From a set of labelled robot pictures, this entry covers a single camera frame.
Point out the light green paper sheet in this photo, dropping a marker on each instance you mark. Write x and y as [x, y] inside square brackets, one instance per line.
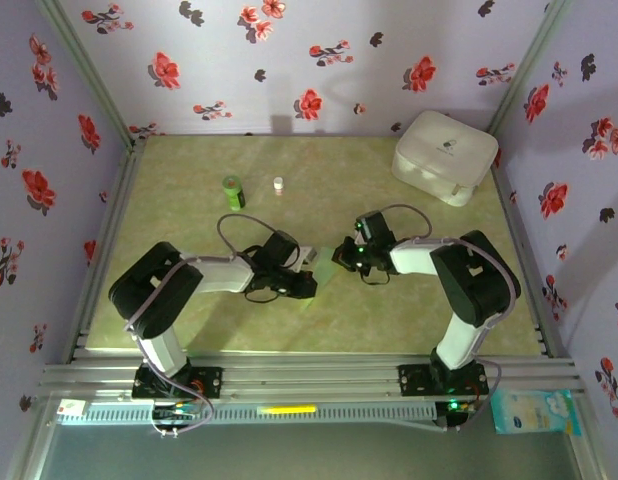
[326, 272]

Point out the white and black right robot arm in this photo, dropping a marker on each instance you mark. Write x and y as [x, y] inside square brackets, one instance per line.
[414, 257]

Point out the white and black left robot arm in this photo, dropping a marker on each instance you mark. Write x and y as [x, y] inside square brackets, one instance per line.
[224, 275]

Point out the small white bottle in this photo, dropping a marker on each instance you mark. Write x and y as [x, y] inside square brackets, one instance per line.
[278, 185]

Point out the green bottle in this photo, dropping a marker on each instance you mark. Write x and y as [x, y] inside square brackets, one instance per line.
[235, 196]

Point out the white zippered case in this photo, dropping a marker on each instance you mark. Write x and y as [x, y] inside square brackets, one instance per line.
[441, 150]

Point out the yellow strip label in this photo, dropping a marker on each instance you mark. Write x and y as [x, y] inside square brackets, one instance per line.
[286, 409]

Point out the blue wet wipes packet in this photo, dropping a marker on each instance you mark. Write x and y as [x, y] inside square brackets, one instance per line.
[534, 412]

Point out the small white box red mark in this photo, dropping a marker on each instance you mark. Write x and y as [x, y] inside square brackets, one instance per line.
[71, 407]

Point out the aluminium mounting rail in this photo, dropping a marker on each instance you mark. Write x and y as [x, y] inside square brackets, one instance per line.
[309, 377]

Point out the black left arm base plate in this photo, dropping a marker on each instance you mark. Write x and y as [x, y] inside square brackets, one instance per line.
[211, 381]

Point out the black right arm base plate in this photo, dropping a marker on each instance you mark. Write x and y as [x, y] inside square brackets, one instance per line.
[414, 380]

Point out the aluminium table side rail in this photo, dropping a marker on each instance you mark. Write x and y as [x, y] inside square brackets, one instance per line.
[103, 250]
[512, 210]

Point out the aluminium frame post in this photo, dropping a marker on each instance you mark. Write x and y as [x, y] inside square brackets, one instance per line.
[34, 440]
[528, 65]
[88, 70]
[589, 445]

